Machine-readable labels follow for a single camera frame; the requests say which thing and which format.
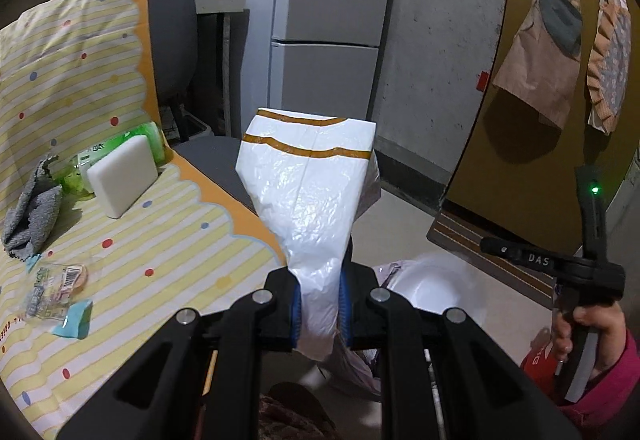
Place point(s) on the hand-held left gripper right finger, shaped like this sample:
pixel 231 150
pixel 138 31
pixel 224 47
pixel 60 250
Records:
pixel 344 315

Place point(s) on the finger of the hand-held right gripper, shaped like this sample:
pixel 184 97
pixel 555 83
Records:
pixel 510 251

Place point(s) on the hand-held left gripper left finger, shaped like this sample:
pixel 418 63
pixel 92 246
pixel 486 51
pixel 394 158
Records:
pixel 296 315

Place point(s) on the white disposable bowl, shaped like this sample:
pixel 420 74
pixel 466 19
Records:
pixel 430 285

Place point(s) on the white plastic bag brown stripes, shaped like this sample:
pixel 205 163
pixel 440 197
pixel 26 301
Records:
pixel 305 200

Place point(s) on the person's right forearm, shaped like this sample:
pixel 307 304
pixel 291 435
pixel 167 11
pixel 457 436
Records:
pixel 615 395

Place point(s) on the person's right hand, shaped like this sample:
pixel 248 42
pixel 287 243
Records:
pixel 610 335

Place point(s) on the brown striped door mat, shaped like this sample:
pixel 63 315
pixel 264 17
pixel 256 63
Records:
pixel 465 240

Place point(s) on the person's plaid pants leg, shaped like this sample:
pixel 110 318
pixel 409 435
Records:
pixel 295 415

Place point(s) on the yellow brown door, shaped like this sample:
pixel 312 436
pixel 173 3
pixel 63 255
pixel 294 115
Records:
pixel 500 145

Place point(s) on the red printed garment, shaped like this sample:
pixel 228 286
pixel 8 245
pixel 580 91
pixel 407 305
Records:
pixel 537 360

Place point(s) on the yellow striped dotted mat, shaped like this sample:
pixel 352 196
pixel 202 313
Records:
pixel 165 240

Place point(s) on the beige apron grey pocket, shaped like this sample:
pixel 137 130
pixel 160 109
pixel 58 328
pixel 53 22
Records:
pixel 535 60

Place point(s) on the orange patterned apron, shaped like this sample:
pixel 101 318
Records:
pixel 607 70

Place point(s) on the white plastic bin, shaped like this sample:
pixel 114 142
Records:
pixel 197 127

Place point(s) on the white foam block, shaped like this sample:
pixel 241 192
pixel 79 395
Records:
pixel 120 180

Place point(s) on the green plastic bottle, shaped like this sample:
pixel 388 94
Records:
pixel 145 135

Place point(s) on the clear plastic wrapper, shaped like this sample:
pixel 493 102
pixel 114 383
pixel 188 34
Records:
pixel 55 287

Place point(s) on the small blue paper scrap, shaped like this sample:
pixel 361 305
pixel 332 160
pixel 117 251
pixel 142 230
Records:
pixel 32 262

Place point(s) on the grey cloth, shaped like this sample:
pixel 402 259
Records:
pixel 35 215

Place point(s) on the grey office chair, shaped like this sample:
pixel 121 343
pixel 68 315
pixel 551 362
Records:
pixel 170 35

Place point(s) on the red wall switch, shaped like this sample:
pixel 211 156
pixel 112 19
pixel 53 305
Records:
pixel 483 80

